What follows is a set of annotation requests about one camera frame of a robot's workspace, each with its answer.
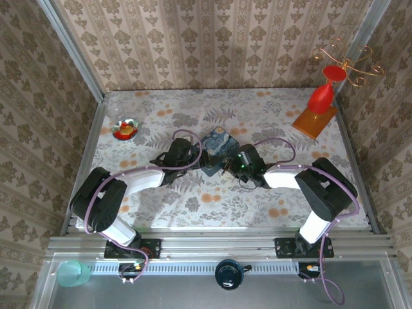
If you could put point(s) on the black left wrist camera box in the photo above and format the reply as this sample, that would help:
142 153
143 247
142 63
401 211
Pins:
181 148

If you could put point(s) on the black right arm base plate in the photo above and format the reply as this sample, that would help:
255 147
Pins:
286 248

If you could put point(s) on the glass bowl with red contents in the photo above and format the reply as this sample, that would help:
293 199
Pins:
126 129

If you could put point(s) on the red plastic goblet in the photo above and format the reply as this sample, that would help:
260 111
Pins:
322 96

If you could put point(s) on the teal plastic cup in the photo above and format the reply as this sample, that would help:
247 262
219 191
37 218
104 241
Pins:
74 273

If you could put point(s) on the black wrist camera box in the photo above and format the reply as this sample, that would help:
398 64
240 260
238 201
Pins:
181 148
248 159

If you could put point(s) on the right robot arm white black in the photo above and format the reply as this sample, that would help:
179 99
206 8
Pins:
325 193

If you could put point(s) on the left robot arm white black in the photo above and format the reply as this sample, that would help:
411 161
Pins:
103 206

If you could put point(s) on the aluminium extrusion post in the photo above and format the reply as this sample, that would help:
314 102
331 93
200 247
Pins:
74 48
357 48

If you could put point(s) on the floral fern print tablecloth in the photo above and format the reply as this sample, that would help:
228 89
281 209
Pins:
225 206

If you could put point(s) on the dark blue mug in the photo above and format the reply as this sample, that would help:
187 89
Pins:
229 274

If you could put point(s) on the dark grey padlock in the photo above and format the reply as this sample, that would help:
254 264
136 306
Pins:
228 164

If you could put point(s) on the starry night print box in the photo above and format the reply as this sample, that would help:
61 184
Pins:
220 143

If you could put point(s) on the small silver key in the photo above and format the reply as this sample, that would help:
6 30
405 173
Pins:
221 173

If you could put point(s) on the orange wooden board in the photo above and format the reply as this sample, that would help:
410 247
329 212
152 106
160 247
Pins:
313 124

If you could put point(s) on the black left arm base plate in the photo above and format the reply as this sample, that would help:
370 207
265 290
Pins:
151 248

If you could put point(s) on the aluminium extrusion front rail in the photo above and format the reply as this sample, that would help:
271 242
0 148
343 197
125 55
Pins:
209 246

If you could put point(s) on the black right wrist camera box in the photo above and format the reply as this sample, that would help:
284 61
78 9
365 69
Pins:
248 159

